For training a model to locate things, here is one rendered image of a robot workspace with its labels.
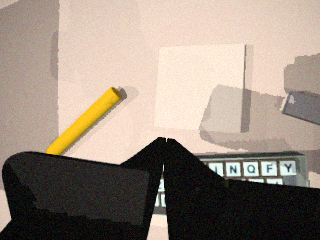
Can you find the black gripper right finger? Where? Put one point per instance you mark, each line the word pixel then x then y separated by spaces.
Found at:
pixel 202 205

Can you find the keyboard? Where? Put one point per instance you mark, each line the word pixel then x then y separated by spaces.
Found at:
pixel 279 168

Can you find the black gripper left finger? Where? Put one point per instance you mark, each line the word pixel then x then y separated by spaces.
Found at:
pixel 86 190

